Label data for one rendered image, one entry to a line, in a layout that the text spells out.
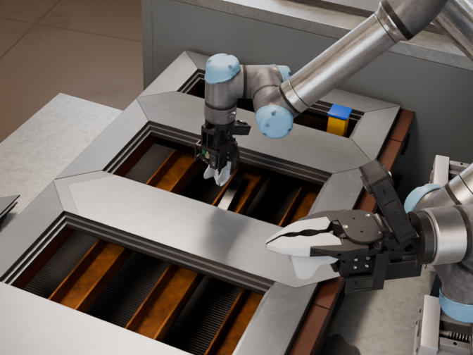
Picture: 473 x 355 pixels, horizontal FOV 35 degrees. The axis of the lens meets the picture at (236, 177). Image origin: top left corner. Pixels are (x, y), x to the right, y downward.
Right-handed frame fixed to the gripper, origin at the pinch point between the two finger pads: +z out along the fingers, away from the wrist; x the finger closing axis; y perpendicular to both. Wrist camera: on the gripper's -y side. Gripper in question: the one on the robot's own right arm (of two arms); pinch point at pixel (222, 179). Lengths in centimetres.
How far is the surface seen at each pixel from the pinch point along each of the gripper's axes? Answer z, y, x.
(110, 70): 91, -138, -162
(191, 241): 5.6, 18.3, 3.8
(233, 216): 5.6, 4.6, 6.8
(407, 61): -8, -73, 18
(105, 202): 5.6, 19.3, -22.0
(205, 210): 5.6, 6.7, -0.1
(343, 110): 2, -51, 9
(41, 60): 91, -124, -199
